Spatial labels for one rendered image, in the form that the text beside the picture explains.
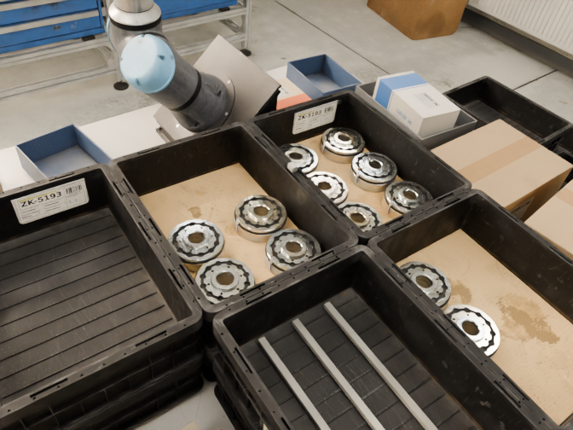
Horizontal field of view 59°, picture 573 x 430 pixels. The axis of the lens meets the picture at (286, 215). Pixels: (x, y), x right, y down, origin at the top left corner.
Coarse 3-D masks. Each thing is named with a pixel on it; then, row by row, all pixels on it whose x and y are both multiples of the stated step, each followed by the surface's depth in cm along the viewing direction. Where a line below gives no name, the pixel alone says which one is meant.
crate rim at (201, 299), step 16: (224, 128) 105; (160, 144) 99; (176, 144) 100; (112, 160) 95; (128, 160) 96; (288, 176) 97; (128, 192) 89; (304, 192) 94; (144, 208) 87; (320, 208) 92; (336, 224) 89; (160, 240) 82; (352, 240) 86; (176, 256) 80; (320, 256) 83; (288, 272) 80; (192, 288) 76; (208, 304) 74; (224, 304) 75; (208, 320) 75
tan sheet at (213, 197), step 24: (240, 168) 112; (168, 192) 104; (192, 192) 105; (216, 192) 106; (240, 192) 107; (264, 192) 107; (168, 216) 100; (192, 216) 100; (216, 216) 101; (240, 240) 97; (264, 264) 94
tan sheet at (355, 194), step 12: (312, 144) 121; (324, 156) 118; (324, 168) 115; (336, 168) 116; (348, 168) 116; (348, 180) 113; (396, 180) 115; (348, 192) 110; (360, 192) 111; (372, 192) 111; (384, 192) 111; (372, 204) 108; (384, 216) 106
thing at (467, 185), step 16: (336, 96) 119; (352, 96) 120; (272, 112) 111; (288, 112) 113; (256, 128) 106; (400, 128) 112; (272, 144) 104; (416, 144) 108; (288, 160) 100; (304, 176) 97; (320, 192) 94; (464, 192) 99; (336, 208) 92; (416, 208) 94; (352, 224) 89; (384, 224) 90; (368, 240) 88
